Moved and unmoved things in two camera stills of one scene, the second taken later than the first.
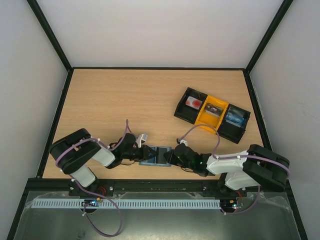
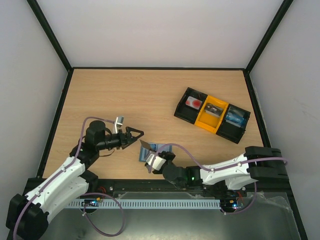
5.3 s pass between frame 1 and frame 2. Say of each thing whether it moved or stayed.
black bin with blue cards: stayed
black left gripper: moved
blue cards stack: stayed
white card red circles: stayed
